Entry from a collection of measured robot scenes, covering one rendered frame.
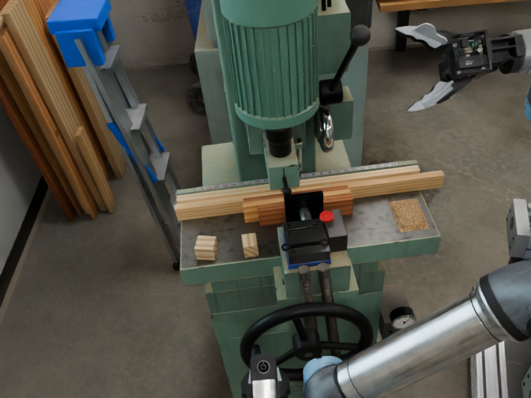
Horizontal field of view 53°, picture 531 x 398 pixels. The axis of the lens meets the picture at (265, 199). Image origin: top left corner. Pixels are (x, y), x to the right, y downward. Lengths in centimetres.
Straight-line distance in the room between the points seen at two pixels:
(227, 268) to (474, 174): 184
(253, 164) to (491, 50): 71
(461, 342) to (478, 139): 234
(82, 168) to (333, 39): 162
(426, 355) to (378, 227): 53
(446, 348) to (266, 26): 58
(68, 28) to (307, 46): 95
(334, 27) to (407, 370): 77
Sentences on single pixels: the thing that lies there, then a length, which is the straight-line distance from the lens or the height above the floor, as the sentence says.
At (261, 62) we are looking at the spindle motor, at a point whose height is 135.
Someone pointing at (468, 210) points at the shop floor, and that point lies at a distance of 264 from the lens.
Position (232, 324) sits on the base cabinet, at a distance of 142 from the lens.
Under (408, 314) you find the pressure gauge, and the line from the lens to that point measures 139.
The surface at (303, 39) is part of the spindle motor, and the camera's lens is 99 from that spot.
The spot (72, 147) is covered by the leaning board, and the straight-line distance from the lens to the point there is 253.
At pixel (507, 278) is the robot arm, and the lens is 75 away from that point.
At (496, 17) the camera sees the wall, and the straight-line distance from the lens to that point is 393.
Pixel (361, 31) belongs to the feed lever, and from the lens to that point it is 93.
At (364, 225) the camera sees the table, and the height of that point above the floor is 90.
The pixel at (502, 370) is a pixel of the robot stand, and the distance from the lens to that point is 191.
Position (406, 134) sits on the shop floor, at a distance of 302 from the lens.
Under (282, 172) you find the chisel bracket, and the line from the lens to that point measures 118.
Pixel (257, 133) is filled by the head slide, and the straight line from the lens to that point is 128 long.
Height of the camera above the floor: 184
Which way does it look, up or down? 44 degrees down
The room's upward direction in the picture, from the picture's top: 6 degrees counter-clockwise
